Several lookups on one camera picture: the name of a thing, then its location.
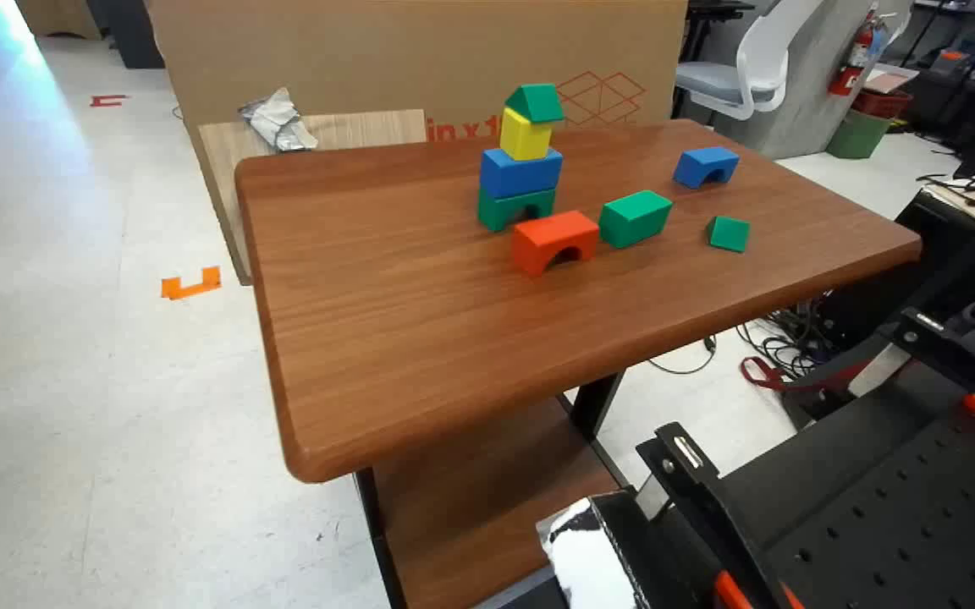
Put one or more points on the green rectangular block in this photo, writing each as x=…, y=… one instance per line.
x=633, y=217

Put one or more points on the orange arch block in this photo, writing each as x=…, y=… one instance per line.
x=543, y=236

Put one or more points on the green arch block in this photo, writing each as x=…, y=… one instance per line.
x=494, y=213

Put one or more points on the blue rectangular block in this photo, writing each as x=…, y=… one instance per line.
x=520, y=175

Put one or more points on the yellow cube block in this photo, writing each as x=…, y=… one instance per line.
x=522, y=136

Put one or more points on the green roof-shaped block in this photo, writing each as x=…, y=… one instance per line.
x=538, y=102

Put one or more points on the green wedge block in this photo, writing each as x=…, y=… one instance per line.
x=729, y=236

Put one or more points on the blue arch block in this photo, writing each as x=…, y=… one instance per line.
x=704, y=160

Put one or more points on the black table leg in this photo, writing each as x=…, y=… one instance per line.
x=381, y=544
x=594, y=402

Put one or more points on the wooden lower table shelf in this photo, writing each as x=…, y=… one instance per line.
x=464, y=509

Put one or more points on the large cardboard box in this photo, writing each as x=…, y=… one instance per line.
x=397, y=55

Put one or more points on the shiny metal object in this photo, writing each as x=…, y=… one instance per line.
x=591, y=552

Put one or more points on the crumpled white plastic bag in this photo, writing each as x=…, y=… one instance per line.
x=278, y=119

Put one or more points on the grey office chair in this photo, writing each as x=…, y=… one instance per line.
x=759, y=55

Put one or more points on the green waste bin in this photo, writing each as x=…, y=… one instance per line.
x=853, y=136

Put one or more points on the red fire extinguisher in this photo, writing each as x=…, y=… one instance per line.
x=846, y=72

